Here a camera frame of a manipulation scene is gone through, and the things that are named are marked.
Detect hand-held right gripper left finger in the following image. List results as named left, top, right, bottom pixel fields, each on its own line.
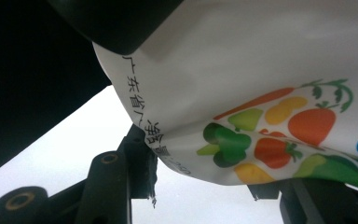
left=74, top=124, right=158, bottom=224

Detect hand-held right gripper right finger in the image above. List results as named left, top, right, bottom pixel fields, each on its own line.
left=248, top=178, right=358, bottom=224

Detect white and blue pouch bag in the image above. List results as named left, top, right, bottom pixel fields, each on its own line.
left=92, top=0, right=358, bottom=199

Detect white table mat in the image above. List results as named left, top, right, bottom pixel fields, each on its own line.
left=0, top=85, right=293, bottom=224

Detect black curtain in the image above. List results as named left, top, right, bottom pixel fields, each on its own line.
left=0, top=0, right=113, bottom=181

